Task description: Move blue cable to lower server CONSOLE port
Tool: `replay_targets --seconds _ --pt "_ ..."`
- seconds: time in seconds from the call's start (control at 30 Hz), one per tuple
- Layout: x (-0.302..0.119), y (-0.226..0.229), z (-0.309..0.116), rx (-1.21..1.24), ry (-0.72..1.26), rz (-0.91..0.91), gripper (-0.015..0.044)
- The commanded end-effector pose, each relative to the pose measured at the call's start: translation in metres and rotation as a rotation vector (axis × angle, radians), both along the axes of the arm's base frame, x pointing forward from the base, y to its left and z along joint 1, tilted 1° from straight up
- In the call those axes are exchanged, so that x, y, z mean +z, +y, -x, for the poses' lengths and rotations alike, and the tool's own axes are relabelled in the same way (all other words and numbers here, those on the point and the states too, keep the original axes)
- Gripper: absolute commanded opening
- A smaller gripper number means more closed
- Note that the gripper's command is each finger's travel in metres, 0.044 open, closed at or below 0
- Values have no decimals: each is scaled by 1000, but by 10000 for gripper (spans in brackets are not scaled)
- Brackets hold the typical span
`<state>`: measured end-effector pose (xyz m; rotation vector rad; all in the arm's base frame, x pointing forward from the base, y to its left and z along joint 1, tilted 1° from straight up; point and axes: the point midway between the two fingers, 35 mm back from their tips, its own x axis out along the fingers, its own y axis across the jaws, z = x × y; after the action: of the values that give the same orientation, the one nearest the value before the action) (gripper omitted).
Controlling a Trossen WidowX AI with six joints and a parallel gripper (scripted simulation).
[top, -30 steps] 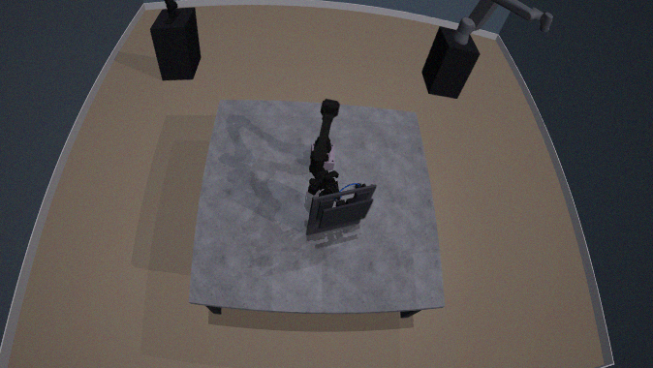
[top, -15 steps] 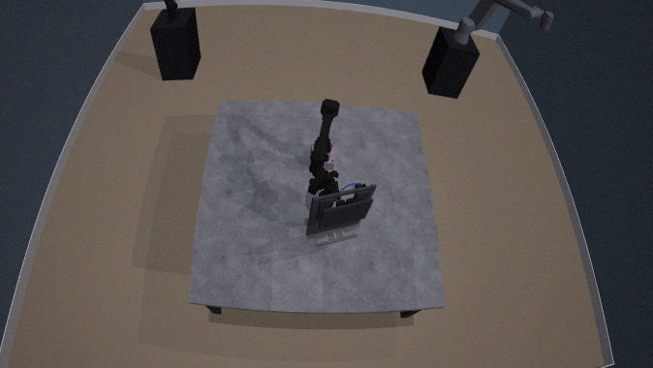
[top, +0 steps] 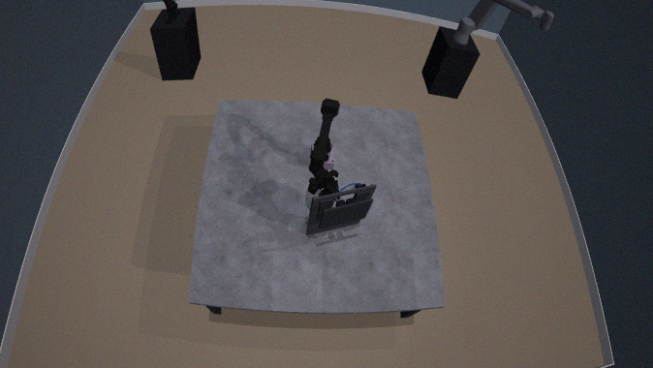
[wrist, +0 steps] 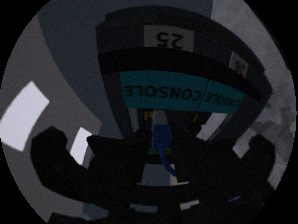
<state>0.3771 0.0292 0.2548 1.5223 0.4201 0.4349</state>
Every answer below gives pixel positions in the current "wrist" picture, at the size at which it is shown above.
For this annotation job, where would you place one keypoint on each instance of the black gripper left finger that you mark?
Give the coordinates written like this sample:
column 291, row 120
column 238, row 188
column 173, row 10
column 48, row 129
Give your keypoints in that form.
column 133, row 149

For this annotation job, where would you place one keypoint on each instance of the blue cable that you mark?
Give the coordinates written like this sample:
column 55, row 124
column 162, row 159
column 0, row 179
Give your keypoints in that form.
column 162, row 137

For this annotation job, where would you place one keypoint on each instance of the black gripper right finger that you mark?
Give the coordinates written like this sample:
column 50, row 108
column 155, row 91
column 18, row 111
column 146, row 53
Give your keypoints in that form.
column 189, row 152

